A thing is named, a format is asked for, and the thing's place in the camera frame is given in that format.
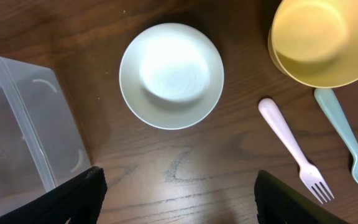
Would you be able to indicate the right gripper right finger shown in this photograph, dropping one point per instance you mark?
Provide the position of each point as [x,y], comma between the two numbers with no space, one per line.
[278,203]

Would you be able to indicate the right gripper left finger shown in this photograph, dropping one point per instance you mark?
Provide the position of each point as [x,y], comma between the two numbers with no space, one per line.
[78,200]

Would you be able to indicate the clear plastic container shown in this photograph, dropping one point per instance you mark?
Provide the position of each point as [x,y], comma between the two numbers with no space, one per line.
[40,144]

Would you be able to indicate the white bowl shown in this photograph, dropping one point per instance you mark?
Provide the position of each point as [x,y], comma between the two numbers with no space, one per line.
[171,76]

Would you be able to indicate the pink plastic fork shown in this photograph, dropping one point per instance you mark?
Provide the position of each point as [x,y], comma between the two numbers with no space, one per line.
[309,174]

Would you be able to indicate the light green plastic spoon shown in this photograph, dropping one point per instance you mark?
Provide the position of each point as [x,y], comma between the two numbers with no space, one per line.
[331,107]

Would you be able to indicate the yellow bowl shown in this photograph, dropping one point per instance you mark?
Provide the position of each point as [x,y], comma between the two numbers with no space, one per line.
[315,42]

